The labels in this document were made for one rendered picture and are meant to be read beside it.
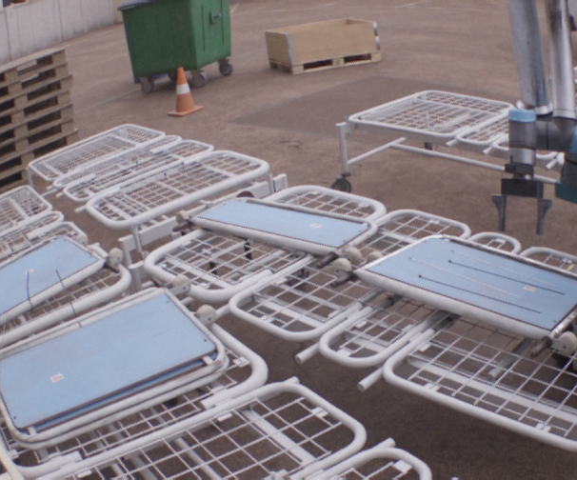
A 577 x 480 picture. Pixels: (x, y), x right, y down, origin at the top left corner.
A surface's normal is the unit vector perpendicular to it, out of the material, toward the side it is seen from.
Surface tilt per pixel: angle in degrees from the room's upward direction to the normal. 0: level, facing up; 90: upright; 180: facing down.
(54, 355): 8
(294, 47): 90
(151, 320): 8
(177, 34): 94
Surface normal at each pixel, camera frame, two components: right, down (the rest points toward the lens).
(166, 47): -0.42, 0.49
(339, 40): 0.39, 0.34
